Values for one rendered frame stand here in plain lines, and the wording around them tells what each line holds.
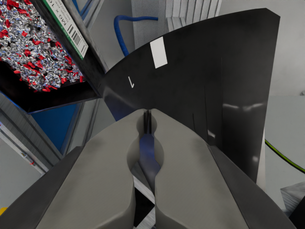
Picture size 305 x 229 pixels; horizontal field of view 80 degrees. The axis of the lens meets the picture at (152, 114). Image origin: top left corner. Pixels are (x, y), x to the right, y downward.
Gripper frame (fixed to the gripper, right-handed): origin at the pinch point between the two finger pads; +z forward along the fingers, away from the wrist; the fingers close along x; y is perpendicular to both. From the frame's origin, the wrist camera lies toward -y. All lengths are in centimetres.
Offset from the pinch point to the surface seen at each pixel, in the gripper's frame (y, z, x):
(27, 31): -2.6, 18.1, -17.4
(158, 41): -2.2, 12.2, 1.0
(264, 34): -3.5, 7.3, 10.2
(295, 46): 20, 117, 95
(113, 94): 5.1, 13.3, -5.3
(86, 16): -2.7, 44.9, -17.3
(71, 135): 42, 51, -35
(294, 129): 70, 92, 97
